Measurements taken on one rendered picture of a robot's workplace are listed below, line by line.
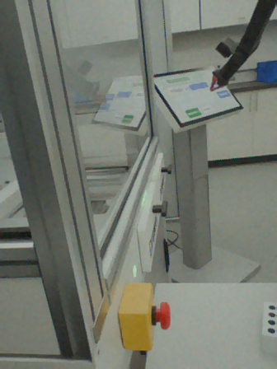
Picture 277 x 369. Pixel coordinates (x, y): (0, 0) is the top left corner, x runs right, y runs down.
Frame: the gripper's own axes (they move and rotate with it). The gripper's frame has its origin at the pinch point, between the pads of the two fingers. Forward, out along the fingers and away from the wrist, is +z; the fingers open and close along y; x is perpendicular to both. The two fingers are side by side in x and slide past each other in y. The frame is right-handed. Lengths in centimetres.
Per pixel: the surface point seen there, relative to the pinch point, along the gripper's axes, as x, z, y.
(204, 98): -5.0, 15.1, -13.2
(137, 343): 57, -31, 103
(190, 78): -18.1, 15.0, -14.0
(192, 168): 20.1, 40.9, -4.9
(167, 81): -19.3, 14.9, 2.7
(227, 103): 1.5, 15.2, -28.0
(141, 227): 42, -23, 86
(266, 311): 67, -33, 79
